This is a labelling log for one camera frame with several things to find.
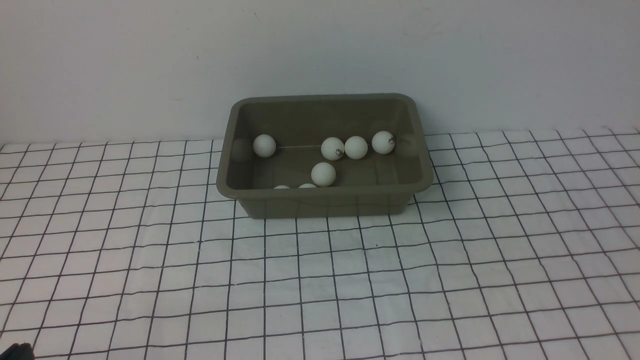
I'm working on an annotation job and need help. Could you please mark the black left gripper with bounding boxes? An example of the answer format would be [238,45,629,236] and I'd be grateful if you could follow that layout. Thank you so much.
[0,342,35,360]

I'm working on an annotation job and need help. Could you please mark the plain white ping-pong ball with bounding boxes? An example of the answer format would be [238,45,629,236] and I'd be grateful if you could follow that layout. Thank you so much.
[253,134,277,158]

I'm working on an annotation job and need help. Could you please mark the olive green plastic bin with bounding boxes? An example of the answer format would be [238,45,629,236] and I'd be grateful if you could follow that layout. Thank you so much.
[215,93,434,219]

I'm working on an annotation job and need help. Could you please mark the white black grid tablecloth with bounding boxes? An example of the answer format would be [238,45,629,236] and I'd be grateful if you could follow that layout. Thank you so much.
[0,129,640,360]

